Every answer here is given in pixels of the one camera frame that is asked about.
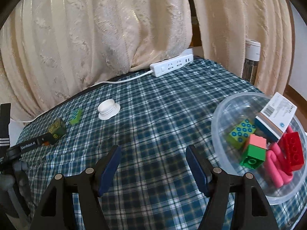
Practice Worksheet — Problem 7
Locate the dark green soap box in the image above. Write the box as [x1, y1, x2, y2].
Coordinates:
[48, 118, 67, 140]

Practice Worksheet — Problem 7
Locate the white tower heater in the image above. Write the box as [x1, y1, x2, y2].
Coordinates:
[242, 39, 261, 85]

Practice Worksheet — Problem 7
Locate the white power strip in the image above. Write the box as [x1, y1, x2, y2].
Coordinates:
[149, 54, 194, 77]

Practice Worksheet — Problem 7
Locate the right cream curtain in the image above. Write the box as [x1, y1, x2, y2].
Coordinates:
[194, 0, 295, 95]

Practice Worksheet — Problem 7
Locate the blue plaid bedsheet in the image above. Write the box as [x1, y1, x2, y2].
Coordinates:
[16, 57, 307, 230]

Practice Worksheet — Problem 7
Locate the clear plastic bowl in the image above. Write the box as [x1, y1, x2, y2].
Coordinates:
[211, 92, 306, 205]

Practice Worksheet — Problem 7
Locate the cream curtain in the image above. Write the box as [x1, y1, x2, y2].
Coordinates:
[1, 0, 192, 122]
[194, 0, 295, 95]

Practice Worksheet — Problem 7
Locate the pink foam hair roller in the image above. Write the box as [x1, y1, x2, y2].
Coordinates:
[264, 150, 294, 188]

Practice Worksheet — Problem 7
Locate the red toy brick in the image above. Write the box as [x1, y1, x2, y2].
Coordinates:
[279, 132, 304, 172]

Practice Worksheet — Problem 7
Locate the left cream curtain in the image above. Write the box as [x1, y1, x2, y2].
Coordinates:
[1, 0, 192, 122]

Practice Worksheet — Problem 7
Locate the blue white medicine box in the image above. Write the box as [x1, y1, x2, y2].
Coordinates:
[254, 92, 297, 142]

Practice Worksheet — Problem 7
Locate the pink green toy brick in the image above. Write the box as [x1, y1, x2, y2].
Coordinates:
[240, 134, 266, 169]

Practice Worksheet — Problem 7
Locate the white plastic cap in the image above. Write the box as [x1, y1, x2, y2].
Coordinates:
[97, 99, 121, 121]

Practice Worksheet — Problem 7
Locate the white power cable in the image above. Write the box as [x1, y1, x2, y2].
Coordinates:
[14, 70, 154, 124]

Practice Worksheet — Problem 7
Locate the green dotted toy brick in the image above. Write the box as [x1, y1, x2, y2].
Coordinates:
[69, 108, 82, 125]

